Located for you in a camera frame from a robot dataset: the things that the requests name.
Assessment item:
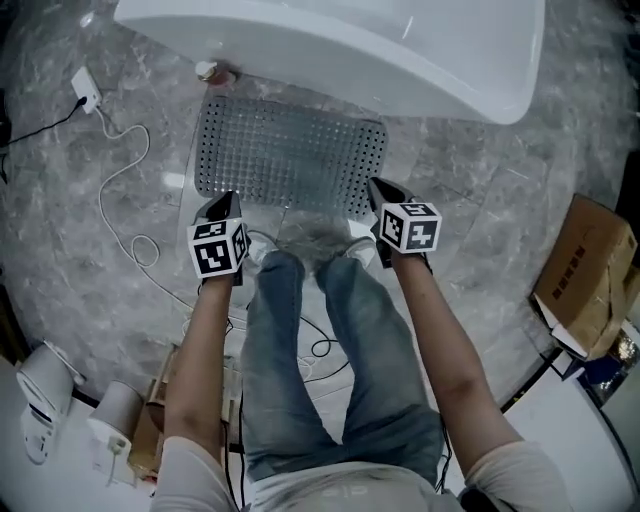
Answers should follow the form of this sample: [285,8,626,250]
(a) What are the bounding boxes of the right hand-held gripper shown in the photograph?
[367,178,445,270]

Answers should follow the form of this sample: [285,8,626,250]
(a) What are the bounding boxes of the wooden stool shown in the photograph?
[127,343,240,482]

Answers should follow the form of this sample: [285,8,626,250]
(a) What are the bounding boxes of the white bathtub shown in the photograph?
[112,0,546,125]

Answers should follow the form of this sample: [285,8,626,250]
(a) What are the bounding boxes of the white cylindrical canister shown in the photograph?
[86,379,143,452]

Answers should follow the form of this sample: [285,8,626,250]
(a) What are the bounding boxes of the grey perforated bath mat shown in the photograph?
[192,94,390,221]

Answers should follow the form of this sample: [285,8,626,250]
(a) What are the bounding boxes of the person's right forearm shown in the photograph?
[389,249,526,474]

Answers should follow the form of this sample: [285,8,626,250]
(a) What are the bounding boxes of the brown cardboard box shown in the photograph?
[528,193,640,362]

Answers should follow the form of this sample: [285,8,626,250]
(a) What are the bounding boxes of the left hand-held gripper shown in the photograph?
[186,190,252,288]

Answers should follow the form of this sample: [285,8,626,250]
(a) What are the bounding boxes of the person's left white shoe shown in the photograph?
[246,230,276,275]

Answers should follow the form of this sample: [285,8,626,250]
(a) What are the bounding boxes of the person's blue jeans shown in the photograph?
[239,249,447,487]

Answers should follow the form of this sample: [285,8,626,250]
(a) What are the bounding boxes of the person's white shoe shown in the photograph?
[246,230,276,275]
[343,234,378,267]

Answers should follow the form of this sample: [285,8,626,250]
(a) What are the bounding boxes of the person's right white shoe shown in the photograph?
[343,234,378,267]

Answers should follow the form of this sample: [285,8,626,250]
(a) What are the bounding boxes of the person's left forearm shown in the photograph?
[163,277,241,451]

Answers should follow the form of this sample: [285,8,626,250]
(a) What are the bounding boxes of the looped black cable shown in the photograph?
[298,319,352,385]

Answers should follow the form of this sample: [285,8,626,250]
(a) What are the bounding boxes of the white power strip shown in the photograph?
[70,67,104,115]

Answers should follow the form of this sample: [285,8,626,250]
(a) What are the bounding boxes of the person's white shirt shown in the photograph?
[152,434,561,512]

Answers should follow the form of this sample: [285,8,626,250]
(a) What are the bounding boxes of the black power cable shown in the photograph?
[0,96,90,151]

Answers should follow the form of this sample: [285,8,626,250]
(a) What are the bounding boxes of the white power cable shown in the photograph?
[96,107,201,311]

